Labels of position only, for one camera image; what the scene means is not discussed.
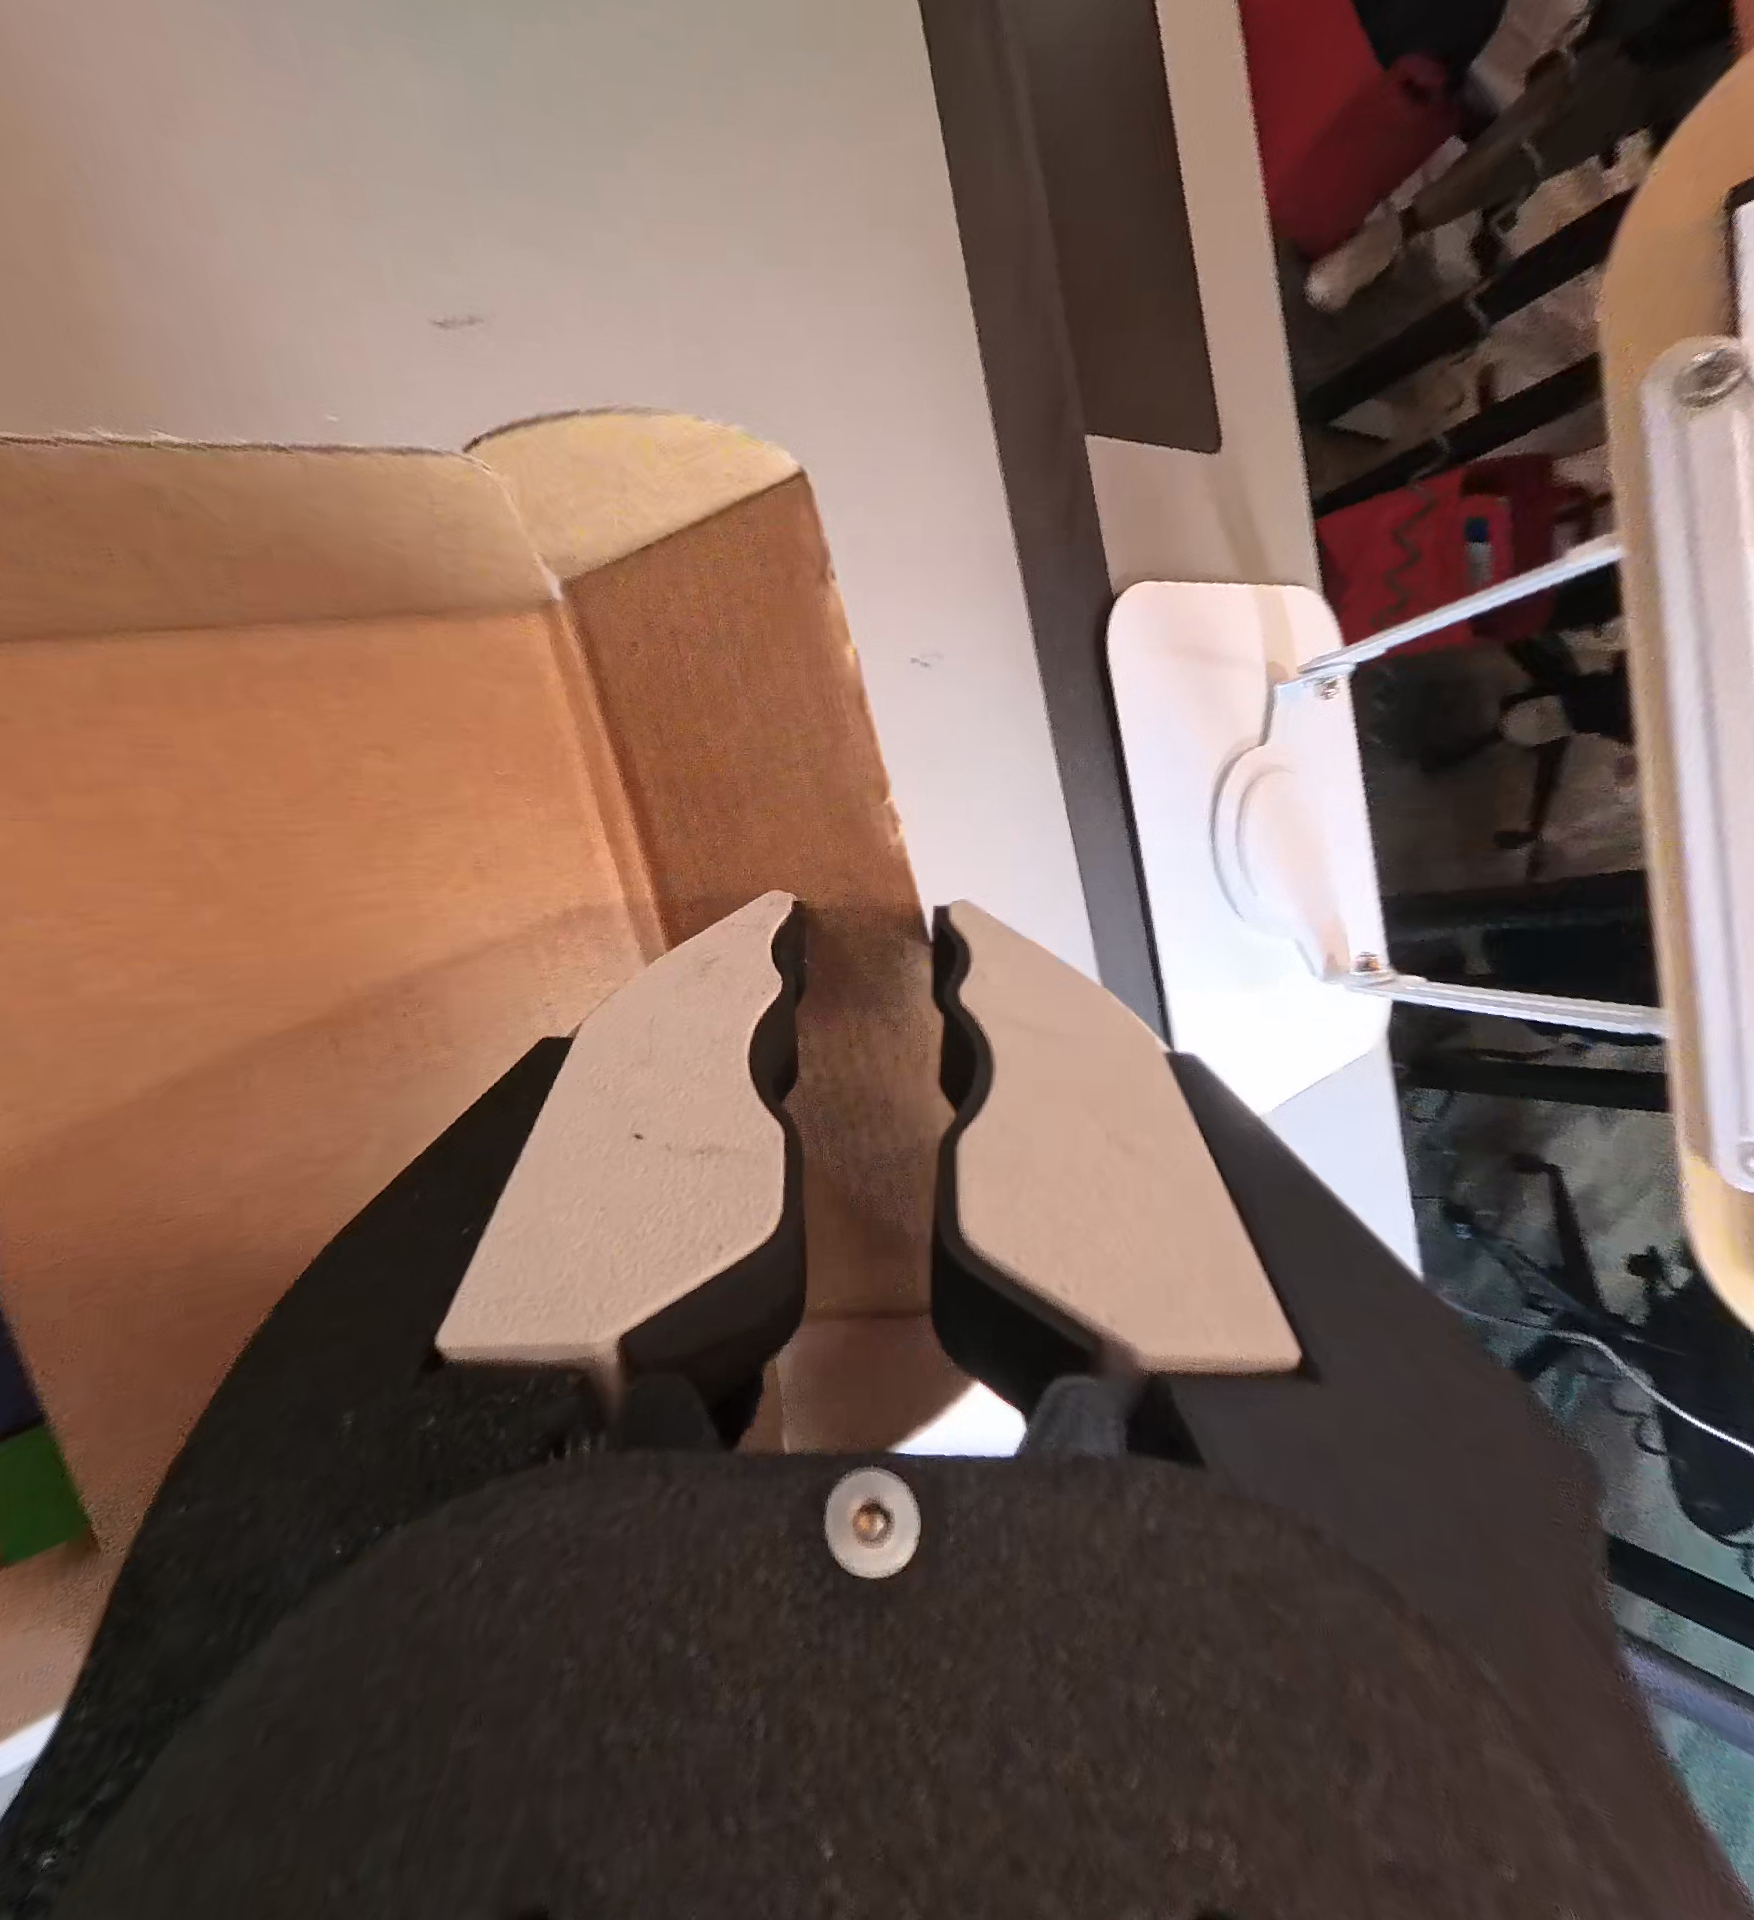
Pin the green wooden cube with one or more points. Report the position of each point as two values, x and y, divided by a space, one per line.
20 1502

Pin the grey desk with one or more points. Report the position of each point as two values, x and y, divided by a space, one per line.
443 179

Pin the red bag with print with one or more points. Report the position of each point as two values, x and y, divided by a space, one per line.
1403 555

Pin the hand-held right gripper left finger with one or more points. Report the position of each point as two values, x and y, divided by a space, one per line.
637 1185

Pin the document stand with white base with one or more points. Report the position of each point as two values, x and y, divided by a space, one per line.
1192 841

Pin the white cardboard mailer box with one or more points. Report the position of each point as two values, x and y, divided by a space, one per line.
294 899

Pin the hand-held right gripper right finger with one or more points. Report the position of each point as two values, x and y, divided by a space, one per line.
1102 1185

